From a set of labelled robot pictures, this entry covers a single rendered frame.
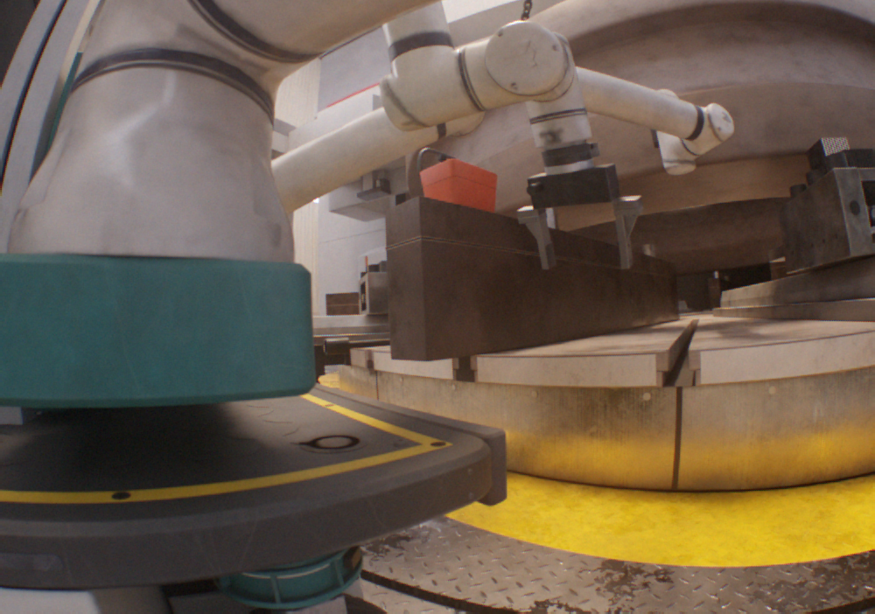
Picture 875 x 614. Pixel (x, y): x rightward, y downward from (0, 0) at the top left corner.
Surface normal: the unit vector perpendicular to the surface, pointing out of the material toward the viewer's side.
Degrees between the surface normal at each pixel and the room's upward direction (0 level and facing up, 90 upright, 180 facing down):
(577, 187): 114
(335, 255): 90
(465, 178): 98
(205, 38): 165
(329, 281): 90
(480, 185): 97
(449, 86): 121
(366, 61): 90
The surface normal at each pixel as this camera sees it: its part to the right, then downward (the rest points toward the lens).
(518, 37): -0.37, 0.22
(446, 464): 0.40, -0.78
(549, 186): -0.63, 0.37
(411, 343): -0.74, -0.03
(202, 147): 0.74, -0.46
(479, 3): -0.49, -0.06
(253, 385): 0.62, -0.11
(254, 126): 0.99, -0.10
